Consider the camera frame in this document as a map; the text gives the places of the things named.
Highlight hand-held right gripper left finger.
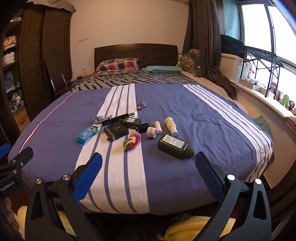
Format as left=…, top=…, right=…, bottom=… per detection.
left=24, top=152, right=103, bottom=241

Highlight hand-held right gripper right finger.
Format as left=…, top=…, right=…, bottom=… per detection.
left=195, top=152, right=272, bottom=241

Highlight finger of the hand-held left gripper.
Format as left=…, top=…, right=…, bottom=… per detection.
left=0, top=143, right=11, bottom=160
left=0, top=146, right=34, bottom=178

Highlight small labelled green bottle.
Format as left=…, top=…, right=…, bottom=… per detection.
left=119, top=116, right=141, bottom=128

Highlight blue packet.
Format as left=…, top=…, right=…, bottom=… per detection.
left=77, top=126, right=100, bottom=145

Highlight large dark green bottle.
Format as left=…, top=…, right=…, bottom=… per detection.
left=158, top=134, right=195, bottom=160

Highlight blue white striped blanket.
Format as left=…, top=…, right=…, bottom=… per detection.
left=7, top=83, right=274, bottom=215

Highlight black cardboard box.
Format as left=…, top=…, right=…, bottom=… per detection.
left=101, top=122, right=129, bottom=142

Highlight grey knotted rag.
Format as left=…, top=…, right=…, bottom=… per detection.
left=93, top=115, right=112, bottom=124

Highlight long black tube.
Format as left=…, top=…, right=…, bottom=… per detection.
left=102, top=112, right=135, bottom=127

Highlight yellow bottle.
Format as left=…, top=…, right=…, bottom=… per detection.
left=165, top=117, right=178, bottom=136

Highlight white tape roll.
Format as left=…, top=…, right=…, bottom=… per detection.
left=147, top=126, right=158, bottom=139

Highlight small dark bottle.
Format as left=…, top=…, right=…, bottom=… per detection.
left=135, top=123, right=150, bottom=133

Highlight green cloth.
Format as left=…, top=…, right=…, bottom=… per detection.
left=253, top=116, right=273, bottom=139

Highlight white power strip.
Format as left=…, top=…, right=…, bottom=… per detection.
left=66, top=76, right=87, bottom=84

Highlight folded clothes on shelves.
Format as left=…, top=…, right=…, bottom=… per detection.
left=2, top=35, right=23, bottom=112

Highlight dark wooden wardrobe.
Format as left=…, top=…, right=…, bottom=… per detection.
left=0, top=2, right=77, bottom=126

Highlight grey black patterned bedsheet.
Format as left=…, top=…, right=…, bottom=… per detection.
left=69, top=71, right=201, bottom=92

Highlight white storage box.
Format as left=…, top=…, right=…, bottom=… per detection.
left=220, top=53, right=244, bottom=82

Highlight plaid pillow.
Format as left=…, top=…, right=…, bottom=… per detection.
left=94, top=58, right=140, bottom=76

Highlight brown patterned cushion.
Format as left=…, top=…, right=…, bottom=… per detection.
left=178, top=49, right=210, bottom=77

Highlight teal pillow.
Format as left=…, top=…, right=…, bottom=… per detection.
left=142, top=65, right=183, bottom=74

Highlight black metal rack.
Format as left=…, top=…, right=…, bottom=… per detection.
left=240, top=45, right=285, bottom=98

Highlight black clothes pile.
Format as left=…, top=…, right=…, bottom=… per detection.
left=221, top=34, right=246, bottom=56

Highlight dark wooden headboard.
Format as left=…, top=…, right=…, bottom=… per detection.
left=94, top=44, right=178, bottom=73

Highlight dark brown curtain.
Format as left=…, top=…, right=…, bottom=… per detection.
left=183, top=0, right=237, bottom=100

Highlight window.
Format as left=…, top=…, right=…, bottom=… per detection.
left=238, top=0, right=296, bottom=75

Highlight colourful rope ring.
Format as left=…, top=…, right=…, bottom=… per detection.
left=122, top=132, right=141, bottom=152

